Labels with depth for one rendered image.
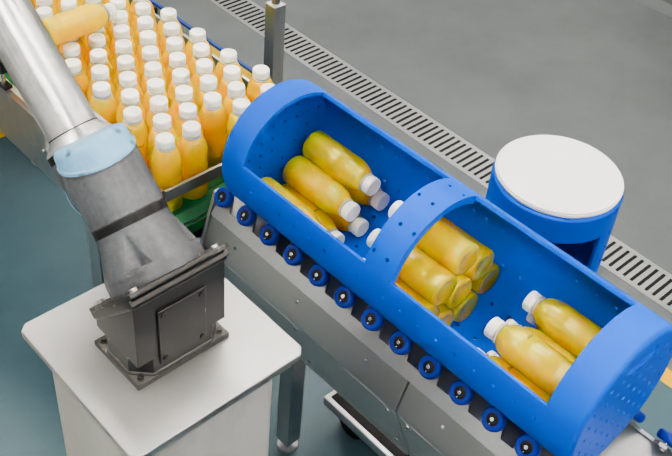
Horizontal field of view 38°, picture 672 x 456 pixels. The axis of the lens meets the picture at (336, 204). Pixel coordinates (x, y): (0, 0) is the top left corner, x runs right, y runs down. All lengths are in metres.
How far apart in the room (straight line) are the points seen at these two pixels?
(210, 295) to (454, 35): 3.30
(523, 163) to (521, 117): 2.00
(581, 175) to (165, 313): 1.08
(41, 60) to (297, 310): 0.75
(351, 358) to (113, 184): 0.71
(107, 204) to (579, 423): 0.77
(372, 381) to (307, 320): 0.19
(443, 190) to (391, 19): 3.00
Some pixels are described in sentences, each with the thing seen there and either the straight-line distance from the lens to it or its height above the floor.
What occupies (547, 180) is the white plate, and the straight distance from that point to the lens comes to 2.15.
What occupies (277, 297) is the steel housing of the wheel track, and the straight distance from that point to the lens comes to 2.05.
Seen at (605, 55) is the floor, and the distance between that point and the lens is 4.73.
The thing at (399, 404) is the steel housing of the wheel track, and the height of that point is 0.85.
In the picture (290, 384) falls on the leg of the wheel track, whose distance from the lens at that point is 2.60.
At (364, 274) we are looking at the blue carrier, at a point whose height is 1.11.
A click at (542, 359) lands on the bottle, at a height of 1.13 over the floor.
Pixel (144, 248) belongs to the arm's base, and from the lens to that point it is 1.41.
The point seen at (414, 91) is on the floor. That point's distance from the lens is 4.22.
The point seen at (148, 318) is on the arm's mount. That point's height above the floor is 1.28.
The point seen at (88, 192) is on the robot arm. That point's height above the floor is 1.42.
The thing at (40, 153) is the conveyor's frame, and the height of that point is 0.79.
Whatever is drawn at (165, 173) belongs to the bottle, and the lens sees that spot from 2.10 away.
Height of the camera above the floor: 2.33
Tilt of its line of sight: 41 degrees down
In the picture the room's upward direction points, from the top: 6 degrees clockwise
